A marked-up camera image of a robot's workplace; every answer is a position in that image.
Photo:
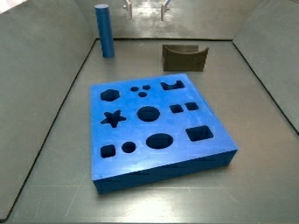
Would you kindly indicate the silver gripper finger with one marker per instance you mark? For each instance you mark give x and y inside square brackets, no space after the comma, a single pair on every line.
[164,8]
[128,8]

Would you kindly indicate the blue cylinder peg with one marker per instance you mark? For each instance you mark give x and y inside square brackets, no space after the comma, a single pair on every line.
[104,30]

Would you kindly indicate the blue foam shape board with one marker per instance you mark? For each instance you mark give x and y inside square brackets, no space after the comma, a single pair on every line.
[153,132]

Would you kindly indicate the dark curved cradle block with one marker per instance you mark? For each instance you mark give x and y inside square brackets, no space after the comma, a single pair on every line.
[184,58]

